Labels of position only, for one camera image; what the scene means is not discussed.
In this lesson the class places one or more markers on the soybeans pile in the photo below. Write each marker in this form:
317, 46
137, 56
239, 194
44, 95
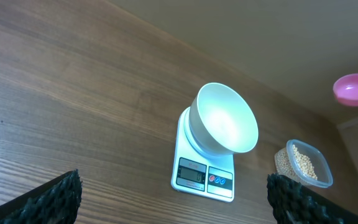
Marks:
284, 167

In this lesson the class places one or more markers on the clear plastic container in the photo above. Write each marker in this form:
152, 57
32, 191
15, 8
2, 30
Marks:
321, 168

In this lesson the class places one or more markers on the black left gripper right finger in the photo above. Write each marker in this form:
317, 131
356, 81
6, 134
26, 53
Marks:
294, 203

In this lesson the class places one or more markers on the white digital kitchen scale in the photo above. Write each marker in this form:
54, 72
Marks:
197, 172

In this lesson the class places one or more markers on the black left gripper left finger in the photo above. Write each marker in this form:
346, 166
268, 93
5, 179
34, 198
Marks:
56, 201

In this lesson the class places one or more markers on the pink plastic measuring scoop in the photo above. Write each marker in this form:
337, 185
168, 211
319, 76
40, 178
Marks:
346, 90

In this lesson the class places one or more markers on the white bowl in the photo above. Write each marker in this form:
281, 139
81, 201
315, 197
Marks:
221, 121

